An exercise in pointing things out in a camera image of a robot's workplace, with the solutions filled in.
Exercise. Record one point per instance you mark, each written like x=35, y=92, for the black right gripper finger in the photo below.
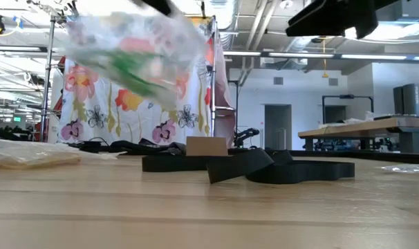
x=316, y=22

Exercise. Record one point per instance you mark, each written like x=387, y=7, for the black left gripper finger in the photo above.
x=161, y=6

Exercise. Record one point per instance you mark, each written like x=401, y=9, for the wide black rubber band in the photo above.
x=306, y=173
x=171, y=162
x=237, y=167

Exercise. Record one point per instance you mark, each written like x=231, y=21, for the ceiling light strip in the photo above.
x=372, y=56
x=299, y=54

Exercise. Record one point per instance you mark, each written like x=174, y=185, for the grey cylinder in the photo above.
x=411, y=100
x=398, y=100

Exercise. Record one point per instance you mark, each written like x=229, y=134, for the pale pink cloth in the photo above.
x=225, y=90

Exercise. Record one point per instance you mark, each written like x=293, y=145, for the double door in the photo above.
x=278, y=128

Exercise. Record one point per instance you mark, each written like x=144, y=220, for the wooden top workbench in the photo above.
x=351, y=130

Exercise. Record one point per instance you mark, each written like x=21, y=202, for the black light stand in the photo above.
x=237, y=103

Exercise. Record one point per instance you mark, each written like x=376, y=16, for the floral print curtain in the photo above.
x=92, y=114

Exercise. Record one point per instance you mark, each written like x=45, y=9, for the black work gloves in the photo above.
x=144, y=144

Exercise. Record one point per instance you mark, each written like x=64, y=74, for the brown cardboard box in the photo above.
x=206, y=145

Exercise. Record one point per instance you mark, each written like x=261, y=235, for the green sign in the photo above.
x=17, y=118

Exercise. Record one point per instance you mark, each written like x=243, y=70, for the black metal stand frame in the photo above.
x=347, y=95

